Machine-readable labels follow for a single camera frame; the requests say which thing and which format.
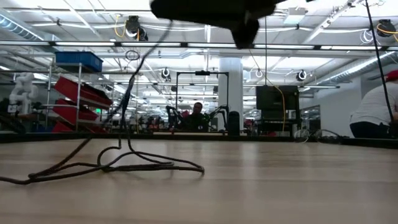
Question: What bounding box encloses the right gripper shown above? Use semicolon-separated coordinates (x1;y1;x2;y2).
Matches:
150;0;278;49

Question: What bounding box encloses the thin black cord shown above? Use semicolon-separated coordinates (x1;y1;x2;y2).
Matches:
0;18;205;185

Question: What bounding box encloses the ceiling light strip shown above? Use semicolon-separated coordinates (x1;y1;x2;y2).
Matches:
0;40;398;51

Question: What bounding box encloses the white building column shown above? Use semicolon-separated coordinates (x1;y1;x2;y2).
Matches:
218;57;244;131

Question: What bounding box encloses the person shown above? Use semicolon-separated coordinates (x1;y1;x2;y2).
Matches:
183;101;211;131
349;70;398;139

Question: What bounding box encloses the black monitor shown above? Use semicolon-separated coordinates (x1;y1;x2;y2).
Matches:
255;85;300;121

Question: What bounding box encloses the blue storage bin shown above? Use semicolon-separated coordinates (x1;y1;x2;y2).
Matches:
55;51;104;73

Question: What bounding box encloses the red storage bin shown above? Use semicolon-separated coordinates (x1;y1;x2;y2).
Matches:
54;77;113;110
54;121;108;134
52;98;100;125

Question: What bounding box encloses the white robot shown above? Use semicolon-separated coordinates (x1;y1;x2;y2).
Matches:
8;73;39;116

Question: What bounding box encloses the black ceiling cord reel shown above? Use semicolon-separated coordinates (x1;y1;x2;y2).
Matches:
125;15;149;42
376;19;397;38

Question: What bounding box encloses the black gantry frame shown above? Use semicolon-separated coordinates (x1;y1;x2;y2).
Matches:
175;70;230;114

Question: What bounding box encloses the yellow hanging cable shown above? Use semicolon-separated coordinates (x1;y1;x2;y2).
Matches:
245;48;286;133

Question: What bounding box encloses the black aluminium table frame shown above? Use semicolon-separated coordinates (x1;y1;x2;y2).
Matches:
0;132;398;151

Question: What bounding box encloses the metal wire rack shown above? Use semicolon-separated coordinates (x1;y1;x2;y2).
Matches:
45;62;114;134

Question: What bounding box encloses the white cable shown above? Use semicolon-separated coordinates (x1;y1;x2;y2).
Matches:
294;129;317;144

